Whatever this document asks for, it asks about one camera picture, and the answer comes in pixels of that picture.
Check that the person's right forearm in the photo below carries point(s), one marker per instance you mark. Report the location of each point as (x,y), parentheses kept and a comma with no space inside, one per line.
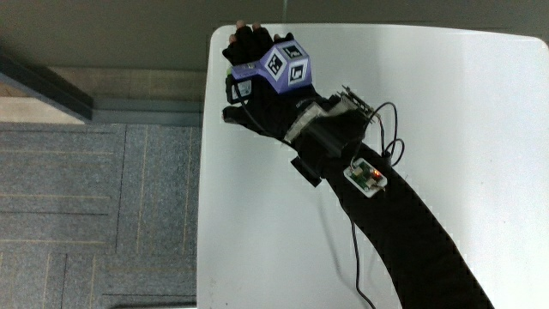
(399,232)

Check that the small white circuit board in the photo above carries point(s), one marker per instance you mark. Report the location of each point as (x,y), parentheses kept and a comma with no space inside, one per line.
(365,177)

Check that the green brick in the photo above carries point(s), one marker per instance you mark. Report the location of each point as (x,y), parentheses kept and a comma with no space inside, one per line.
(229,69)

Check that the wrist-mounted electronics module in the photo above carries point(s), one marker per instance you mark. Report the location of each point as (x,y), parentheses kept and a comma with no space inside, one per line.
(356,105)

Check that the person's right hand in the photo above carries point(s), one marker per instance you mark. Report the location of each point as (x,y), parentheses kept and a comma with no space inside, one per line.
(253,45)

